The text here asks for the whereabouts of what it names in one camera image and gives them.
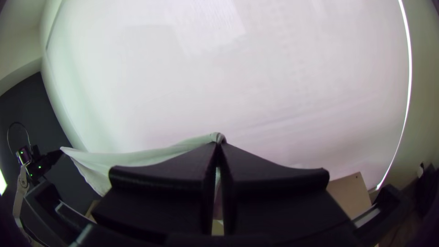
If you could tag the grey t-shirt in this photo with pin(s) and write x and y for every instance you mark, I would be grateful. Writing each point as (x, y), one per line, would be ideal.
(137, 158)

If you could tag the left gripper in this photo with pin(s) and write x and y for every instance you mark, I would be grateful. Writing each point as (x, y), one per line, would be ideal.
(40, 167)

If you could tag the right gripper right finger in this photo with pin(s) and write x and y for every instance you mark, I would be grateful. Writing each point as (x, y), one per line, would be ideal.
(274, 202)

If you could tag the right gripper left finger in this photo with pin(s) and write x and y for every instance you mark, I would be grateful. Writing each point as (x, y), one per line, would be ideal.
(161, 199)

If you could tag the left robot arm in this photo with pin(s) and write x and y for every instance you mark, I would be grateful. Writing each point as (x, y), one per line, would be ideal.
(23, 156)

